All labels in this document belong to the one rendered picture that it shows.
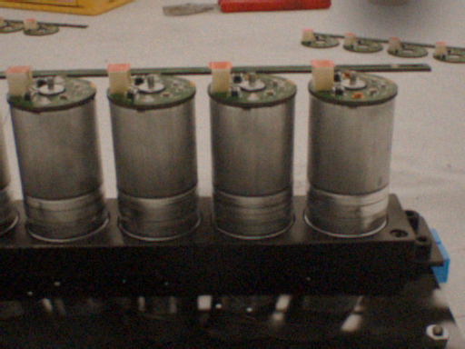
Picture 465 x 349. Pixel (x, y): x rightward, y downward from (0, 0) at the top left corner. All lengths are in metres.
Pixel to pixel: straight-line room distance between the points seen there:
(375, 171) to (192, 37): 0.30
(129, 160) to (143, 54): 0.26
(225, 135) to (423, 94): 0.21
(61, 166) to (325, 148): 0.07
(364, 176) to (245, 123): 0.04
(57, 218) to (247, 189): 0.05
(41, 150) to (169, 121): 0.04
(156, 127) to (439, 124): 0.19
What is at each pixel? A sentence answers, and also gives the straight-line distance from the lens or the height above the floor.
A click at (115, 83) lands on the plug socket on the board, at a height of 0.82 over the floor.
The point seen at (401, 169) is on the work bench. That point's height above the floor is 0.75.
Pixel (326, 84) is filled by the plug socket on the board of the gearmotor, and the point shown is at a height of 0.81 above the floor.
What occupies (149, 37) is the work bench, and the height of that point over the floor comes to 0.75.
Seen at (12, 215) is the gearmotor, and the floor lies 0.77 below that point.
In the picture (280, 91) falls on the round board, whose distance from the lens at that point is 0.20.
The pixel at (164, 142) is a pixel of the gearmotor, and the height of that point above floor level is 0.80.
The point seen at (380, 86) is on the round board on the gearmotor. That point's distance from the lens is 0.21.
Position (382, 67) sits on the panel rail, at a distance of 0.23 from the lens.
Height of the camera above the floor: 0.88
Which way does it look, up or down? 26 degrees down
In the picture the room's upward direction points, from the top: 1 degrees counter-clockwise
